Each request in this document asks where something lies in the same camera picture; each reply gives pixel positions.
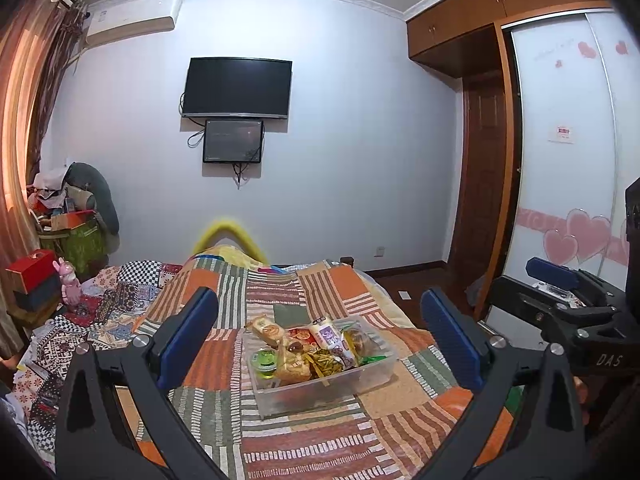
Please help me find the clear plastic container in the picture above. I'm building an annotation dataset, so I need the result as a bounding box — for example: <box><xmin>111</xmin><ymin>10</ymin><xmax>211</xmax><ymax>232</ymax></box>
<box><xmin>247</xmin><ymin>315</ymin><xmax>399</xmax><ymax>418</ymax></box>

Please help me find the golden rice cracker packet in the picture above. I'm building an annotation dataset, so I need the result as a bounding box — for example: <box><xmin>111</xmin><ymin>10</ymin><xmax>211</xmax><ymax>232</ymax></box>
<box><xmin>276</xmin><ymin>345</ymin><xmax>313</xmax><ymax>383</ymax></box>

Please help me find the brown wooden door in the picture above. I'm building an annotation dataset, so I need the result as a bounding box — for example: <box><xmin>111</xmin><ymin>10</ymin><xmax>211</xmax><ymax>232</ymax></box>
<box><xmin>447</xmin><ymin>72</ymin><xmax>507</xmax><ymax>286</ymax></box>

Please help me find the black wall television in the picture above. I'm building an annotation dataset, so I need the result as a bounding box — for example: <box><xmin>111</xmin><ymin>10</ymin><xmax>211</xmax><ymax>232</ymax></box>
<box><xmin>181</xmin><ymin>57</ymin><xmax>293</xmax><ymax>120</ymax></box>

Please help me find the orange curtain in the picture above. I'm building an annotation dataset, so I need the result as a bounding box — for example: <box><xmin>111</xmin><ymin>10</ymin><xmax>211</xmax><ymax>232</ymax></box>
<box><xmin>0</xmin><ymin>0</ymin><xmax>88</xmax><ymax>361</ymax></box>

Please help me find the yellow pillow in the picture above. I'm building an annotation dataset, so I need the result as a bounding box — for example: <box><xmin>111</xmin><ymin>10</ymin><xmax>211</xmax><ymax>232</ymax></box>
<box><xmin>192</xmin><ymin>217</ymin><xmax>271</xmax><ymax>266</ymax></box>

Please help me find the checked patterned quilt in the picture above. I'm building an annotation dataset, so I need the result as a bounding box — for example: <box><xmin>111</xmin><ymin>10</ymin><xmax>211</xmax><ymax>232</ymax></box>
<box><xmin>10</xmin><ymin>259</ymin><xmax>188</xmax><ymax>463</ymax></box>

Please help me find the dark blue box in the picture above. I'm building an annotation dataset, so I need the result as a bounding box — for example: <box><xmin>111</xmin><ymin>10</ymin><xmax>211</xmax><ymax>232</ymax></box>
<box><xmin>12</xmin><ymin>277</ymin><xmax>65</xmax><ymax>312</ymax></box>

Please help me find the small black monitor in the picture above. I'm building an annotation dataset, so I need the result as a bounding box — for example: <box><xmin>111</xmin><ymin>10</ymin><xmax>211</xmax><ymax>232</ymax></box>
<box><xmin>202</xmin><ymin>119</ymin><xmax>265</xmax><ymax>165</ymax></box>

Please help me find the yellow stick snack packet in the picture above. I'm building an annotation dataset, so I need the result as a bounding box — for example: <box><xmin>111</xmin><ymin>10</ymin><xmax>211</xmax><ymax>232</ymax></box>
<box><xmin>302</xmin><ymin>350</ymin><xmax>346</xmax><ymax>378</ymax></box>

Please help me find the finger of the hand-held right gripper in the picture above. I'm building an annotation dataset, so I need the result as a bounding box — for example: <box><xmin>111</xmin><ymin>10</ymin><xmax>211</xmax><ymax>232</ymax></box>
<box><xmin>487</xmin><ymin>275</ymin><xmax>640</xmax><ymax>376</ymax></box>
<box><xmin>525</xmin><ymin>256</ymin><xmax>628</xmax><ymax>311</ymax></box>

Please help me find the green bag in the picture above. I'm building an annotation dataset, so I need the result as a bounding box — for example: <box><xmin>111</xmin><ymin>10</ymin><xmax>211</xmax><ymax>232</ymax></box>
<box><xmin>40</xmin><ymin>215</ymin><xmax>108</xmax><ymax>273</ymax></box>

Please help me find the red box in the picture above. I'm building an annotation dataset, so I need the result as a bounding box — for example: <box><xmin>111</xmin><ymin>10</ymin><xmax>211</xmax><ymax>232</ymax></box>
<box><xmin>5</xmin><ymin>249</ymin><xmax>61</xmax><ymax>293</ymax></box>

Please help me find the pink plush toy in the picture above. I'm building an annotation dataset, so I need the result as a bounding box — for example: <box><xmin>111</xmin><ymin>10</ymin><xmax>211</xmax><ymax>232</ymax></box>
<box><xmin>56</xmin><ymin>257</ymin><xmax>83</xmax><ymax>306</ymax></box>

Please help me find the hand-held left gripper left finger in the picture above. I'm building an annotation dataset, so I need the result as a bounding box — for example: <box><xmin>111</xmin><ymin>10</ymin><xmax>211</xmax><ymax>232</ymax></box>
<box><xmin>54</xmin><ymin>286</ymin><xmax>231</xmax><ymax>480</ymax></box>

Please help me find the pile of clothes and clutter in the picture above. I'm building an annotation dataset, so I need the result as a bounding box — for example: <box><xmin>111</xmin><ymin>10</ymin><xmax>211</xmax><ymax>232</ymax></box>
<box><xmin>27</xmin><ymin>160</ymin><xmax>96</xmax><ymax>233</ymax></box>

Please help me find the purple label snack packet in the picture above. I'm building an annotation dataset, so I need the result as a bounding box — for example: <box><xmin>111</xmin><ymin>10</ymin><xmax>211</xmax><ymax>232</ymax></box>
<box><xmin>310</xmin><ymin>316</ymin><xmax>356</xmax><ymax>361</ymax></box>

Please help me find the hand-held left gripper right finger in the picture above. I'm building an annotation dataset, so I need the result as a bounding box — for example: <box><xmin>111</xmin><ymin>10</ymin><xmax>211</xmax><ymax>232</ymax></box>
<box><xmin>415</xmin><ymin>287</ymin><xmax>588</xmax><ymax>480</ymax></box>

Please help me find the red green striped packet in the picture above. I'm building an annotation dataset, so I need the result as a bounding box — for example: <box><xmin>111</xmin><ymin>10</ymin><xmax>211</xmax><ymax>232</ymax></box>
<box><xmin>345</xmin><ymin>324</ymin><xmax>390</xmax><ymax>367</ymax></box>

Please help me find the white air conditioner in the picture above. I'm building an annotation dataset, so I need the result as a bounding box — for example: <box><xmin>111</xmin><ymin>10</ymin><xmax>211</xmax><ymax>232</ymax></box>
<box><xmin>85</xmin><ymin>0</ymin><xmax>182</xmax><ymax>48</ymax></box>

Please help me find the wardrobe with heart stickers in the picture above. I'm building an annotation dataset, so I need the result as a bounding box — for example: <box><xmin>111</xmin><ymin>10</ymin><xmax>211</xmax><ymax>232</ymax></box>
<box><xmin>404</xmin><ymin>0</ymin><xmax>640</xmax><ymax>331</ymax></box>

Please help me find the green jelly cup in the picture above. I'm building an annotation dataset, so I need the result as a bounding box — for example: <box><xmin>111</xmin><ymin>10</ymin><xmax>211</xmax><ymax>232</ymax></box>
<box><xmin>250</xmin><ymin>349</ymin><xmax>280</xmax><ymax>380</ymax></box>

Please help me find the pale round bread packet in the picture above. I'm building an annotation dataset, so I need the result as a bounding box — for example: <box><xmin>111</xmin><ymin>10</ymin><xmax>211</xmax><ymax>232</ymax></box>
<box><xmin>250</xmin><ymin>316</ymin><xmax>287</xmax><ymax>348</ymax></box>

